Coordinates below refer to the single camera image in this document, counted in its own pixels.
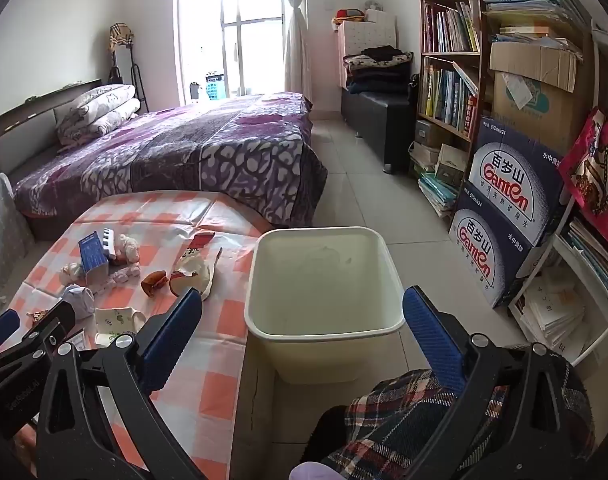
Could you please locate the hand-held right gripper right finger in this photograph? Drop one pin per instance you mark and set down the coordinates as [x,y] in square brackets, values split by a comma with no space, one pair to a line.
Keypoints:
[434,340]

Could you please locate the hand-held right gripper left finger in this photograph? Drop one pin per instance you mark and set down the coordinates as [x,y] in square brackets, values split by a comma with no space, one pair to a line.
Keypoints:
[173,332]

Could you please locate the white paper ball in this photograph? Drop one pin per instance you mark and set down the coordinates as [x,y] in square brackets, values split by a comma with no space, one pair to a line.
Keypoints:
[78,301]

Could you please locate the white tissue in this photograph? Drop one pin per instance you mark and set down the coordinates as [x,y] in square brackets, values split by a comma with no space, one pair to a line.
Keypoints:
[72,271]
[128,249]

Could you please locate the crushed white paper cup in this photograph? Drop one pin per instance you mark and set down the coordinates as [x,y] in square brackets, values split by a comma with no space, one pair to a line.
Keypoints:
[116,322]

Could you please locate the blue cardboard box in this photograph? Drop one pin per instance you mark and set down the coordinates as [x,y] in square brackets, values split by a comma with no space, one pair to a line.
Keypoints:
[91,255]

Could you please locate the white plastic bin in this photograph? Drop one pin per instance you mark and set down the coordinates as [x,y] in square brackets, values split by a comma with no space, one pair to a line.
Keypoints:
[324,280]

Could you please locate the orange white checkered tablecloth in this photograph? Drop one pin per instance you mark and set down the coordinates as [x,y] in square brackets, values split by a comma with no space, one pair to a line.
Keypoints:
[223,320]

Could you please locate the person's plaid trouser leg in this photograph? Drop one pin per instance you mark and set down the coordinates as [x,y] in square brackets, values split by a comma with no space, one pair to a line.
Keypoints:
[399,420]

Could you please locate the grey checked cushion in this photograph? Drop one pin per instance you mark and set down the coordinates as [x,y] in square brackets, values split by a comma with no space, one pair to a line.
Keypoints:
[3,225]

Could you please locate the stack of white booklets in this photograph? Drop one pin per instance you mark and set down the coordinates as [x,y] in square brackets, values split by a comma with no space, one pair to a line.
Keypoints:
[549,315]

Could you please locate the stack of books and booklets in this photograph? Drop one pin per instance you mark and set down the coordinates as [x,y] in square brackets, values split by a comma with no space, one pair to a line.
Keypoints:
[436,185]

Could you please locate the purple patterned bed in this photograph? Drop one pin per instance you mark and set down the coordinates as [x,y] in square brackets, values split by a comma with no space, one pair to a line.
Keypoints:
[183,155]

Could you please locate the stack of thin books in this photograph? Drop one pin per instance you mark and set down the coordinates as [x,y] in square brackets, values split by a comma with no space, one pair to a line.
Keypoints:
[596,260]

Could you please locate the dark wooden bed headboard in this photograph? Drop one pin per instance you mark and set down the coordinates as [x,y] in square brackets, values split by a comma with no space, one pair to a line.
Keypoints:
[18,125]

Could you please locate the folded floral quilt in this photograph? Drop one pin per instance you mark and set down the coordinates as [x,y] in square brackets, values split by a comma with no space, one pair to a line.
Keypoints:
[108,120]
[101,100]

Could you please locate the black bench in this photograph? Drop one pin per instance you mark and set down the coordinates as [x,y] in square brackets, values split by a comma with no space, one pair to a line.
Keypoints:
[379,120]

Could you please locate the wooden bookshelf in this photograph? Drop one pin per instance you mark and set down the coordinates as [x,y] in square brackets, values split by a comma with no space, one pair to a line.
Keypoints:
[419,110]

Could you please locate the colourful printed cloth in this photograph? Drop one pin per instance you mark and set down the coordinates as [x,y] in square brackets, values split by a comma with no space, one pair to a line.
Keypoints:
[596,175]

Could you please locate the row of upright books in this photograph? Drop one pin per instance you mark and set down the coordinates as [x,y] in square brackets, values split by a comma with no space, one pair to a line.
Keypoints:
[449,95]
[449,27]

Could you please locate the black coat rack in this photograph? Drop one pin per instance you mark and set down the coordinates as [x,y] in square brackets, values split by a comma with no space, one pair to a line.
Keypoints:
[137,85]

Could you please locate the blue plastic crate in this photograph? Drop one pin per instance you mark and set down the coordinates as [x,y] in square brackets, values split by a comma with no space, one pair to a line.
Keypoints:
[216,86]

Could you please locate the black bag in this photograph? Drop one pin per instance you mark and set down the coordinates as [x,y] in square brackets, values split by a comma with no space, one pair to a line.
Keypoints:
[413,87]

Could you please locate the brown cardboard box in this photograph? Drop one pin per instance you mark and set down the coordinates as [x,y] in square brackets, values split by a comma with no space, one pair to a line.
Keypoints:
[539,105]

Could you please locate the pile of folded clothes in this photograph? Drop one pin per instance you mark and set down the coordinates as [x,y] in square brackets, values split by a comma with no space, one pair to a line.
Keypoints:
[379,72]

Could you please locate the plaid scarf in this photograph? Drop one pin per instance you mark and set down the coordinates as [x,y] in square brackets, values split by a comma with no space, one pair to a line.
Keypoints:
[121,37]

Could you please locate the pink drawer cabinet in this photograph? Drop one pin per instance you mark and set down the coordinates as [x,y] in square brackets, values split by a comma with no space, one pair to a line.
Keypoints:
[349,47]

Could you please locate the white tufted board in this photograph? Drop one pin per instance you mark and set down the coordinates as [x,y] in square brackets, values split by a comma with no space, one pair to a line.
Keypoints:
[381,30]

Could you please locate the window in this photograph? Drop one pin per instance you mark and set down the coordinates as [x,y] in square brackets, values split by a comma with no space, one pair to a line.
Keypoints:
[233,20]

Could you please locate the white curtain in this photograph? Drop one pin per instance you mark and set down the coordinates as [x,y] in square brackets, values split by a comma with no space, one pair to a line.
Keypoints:
[295,35]

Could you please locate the white metal rack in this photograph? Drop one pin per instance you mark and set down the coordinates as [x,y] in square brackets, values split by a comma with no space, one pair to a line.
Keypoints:
[606,55]

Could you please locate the red yellow cloth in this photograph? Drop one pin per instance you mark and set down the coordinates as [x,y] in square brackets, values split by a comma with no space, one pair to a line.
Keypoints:
[348,15]

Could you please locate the stack of papers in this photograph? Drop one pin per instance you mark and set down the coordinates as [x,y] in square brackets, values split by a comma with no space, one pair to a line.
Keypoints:
[529,5]

